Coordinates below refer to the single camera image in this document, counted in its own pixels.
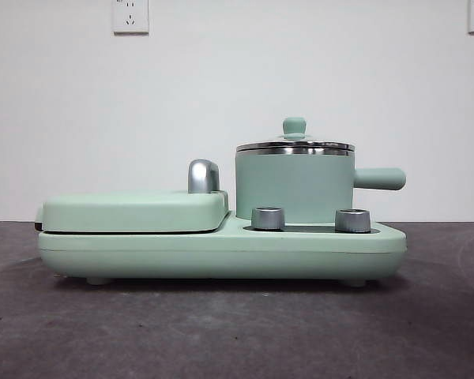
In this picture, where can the green breakfast machine base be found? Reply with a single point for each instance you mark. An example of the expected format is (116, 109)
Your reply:
(221, 252)

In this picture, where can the glass pot lid green knob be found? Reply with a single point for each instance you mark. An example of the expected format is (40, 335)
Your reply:
(295, 126)

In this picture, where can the green hinged griddle cover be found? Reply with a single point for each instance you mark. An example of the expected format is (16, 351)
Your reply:
(122, 211)

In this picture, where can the silver control knob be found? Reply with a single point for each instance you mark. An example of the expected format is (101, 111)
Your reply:
(352, 221)
(267, 219)

